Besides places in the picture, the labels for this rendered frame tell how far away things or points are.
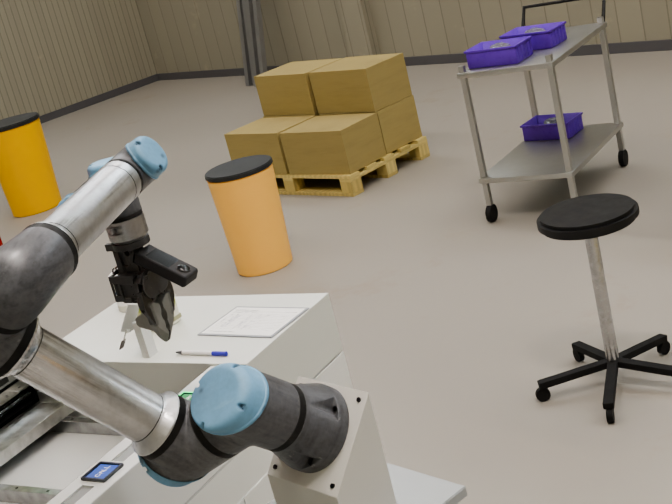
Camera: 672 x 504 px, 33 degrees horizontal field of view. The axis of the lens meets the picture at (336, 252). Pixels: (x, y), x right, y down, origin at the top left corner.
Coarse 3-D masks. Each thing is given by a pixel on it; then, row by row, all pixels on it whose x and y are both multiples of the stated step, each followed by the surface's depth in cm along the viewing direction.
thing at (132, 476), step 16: (208, 368) 238; (192, 384) 232; (112, 448) 213; (128, 448) 212; (128, 464) 205; (224, 464) 227; (80, 480) 204; (112, 480) 201; (128, 480) 203; (144, 480) 206; (64, 496) 199; (80, 496) 199; (96, 496) 196; (112, 496) 199; (128, 496) 203; (144, 496) 206; (160, 496) 210; (176, 496) 214
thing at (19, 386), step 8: (16, 384) 262; (24, 384) 264; (0, 392) 258; (8, 392) 260; (16, 392) 262; (0, 400) 258; (8, 400) 260; (24, 408) 265; (32, 408) 266; (16, 416) 262; (8, 424) 259
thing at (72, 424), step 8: (56, 424) 260; (64, 424) 259; (72, 424) 257; (80, 424) 256; (88, 424) 255; (96, 424) 253; (72, 432) 258; (80, 432) 257; (88, 432) 256; (96, 432) 254; (104, 432) 253; (112, 432) 252
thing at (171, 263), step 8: (144, 248) 214; (152, 248) 215; (136, 256) 213; (144, 256) 212; (152, 256) 213; (160, 256) 213; (168, 256) 214; (144, 264) 213; (152, 264) 212; (160, 264) 211; (168, 264) 212; (176, 264) 212; (184, 264) 212; (160, 272) 212; (168, 272) 211; (176, 272) 210; (184, 272) 211; (192, 272) 212; (176, 280) 211; (184, 280) 210; (192, 280) 213
